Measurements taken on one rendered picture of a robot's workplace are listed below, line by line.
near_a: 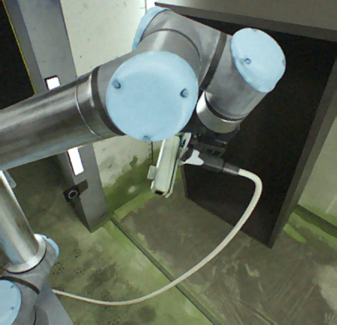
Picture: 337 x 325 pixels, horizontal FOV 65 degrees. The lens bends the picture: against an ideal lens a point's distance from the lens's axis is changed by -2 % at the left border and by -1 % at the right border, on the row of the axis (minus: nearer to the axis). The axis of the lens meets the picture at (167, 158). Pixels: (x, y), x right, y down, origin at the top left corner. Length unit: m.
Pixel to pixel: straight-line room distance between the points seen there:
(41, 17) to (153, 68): 1.16
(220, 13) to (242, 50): 0.47
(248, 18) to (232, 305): 1.60
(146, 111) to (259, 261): 1.89
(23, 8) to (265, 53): 1.11
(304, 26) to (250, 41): 0.36
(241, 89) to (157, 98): 0.18
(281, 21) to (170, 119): 0.56
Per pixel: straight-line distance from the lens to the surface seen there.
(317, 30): 0.77
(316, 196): 2.34
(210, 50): 0.40
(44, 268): 1.16
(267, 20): 0.80
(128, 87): 0.27
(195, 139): 0.57
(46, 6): 1.40
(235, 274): 2.00
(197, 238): 2.10
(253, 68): 0.39
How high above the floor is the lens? 1.80
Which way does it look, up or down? 40 degrees down
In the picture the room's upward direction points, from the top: straight up
